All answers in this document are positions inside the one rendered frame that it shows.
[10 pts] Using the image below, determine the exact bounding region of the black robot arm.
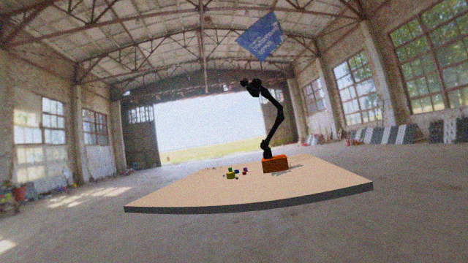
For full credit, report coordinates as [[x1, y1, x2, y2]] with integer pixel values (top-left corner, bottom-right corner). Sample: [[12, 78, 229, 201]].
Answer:
[[251, 79, 284, 159]]

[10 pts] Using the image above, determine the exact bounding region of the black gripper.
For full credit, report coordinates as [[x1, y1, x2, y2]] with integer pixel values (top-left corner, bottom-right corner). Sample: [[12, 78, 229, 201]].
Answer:
[[240, 78, 259, 97]]

